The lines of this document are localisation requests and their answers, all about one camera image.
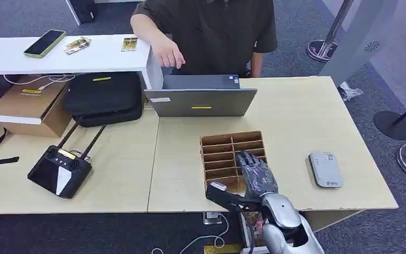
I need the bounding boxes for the black computer tower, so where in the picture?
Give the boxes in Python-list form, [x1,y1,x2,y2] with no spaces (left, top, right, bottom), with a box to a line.
[66,0,98,25]

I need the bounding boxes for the white raised counter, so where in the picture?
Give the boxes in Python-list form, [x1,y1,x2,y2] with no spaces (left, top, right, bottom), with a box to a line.
[0,34,164,90]

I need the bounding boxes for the wrapped card pack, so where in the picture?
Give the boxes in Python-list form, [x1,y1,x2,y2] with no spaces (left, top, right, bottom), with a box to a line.
[63,36,92,55]

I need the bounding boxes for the wooden card box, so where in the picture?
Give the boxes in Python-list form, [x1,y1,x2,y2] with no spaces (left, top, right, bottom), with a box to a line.
[199,130,269,197]

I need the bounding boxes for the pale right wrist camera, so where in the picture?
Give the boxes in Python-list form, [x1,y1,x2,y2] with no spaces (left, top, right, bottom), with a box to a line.
[206,180,263,213]

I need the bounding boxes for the black soft bag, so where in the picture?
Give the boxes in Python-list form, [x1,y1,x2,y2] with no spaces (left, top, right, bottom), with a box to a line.
[63,71,143,128]

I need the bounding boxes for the white framed bin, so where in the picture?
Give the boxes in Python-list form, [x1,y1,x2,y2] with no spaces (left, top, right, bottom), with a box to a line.
[239,212,270,254]

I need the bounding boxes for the white floor cable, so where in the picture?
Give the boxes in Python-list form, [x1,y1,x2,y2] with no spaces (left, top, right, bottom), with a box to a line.
[151,213,230,254]

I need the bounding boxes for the person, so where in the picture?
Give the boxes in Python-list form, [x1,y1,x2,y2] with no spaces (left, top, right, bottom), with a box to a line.
[130,0,279,78]

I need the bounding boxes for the white flat device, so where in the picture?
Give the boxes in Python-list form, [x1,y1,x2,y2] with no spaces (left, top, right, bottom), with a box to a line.
[308,151,344,189]

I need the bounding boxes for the brown cardboard box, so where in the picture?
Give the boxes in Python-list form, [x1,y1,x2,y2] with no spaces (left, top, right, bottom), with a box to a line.
[0,76,73,138]

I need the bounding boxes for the black stanchion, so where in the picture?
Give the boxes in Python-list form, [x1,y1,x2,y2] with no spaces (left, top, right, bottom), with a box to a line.
[373,94,406,141]

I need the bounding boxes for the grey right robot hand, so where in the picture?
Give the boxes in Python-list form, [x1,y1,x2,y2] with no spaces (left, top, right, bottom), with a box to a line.
[236,150,279,199]

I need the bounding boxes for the yellow green printed card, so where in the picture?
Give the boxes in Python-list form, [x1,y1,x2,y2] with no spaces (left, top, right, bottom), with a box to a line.
[121,37,139,52]

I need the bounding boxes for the person's right hand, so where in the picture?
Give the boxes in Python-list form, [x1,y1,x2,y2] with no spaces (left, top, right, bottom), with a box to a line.
[152,37,187,69]

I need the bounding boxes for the phone in green case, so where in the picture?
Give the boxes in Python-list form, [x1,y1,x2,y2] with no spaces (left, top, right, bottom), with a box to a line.
[23,29,67,59]

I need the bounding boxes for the floor power socket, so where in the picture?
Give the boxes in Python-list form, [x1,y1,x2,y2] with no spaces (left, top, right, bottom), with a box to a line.
[203,212,223,225]

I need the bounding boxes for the black remote controller with antennas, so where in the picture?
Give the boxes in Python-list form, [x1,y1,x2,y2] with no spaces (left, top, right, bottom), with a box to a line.
[27,124,106,200]

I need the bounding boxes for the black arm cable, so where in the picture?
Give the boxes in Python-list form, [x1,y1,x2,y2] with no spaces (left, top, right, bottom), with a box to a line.
[239,206,257,254]

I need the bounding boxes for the white floor bracket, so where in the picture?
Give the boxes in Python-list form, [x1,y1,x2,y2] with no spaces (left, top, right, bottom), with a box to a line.
[339,81,364,102]

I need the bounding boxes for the grey laptop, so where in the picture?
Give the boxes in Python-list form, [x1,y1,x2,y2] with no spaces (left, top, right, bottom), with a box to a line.
[143,74,259,118]

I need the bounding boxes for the pale grey partition panel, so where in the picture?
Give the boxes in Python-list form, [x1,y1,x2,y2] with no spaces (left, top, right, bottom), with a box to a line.
[318,0,400,87]

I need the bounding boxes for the yellow floor plate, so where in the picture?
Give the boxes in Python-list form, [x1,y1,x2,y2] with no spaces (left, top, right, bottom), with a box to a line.
[204,244,243,254]

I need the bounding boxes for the chrome stanchion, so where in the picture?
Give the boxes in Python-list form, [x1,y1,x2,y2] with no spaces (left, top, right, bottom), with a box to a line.
[306,0,355,63]

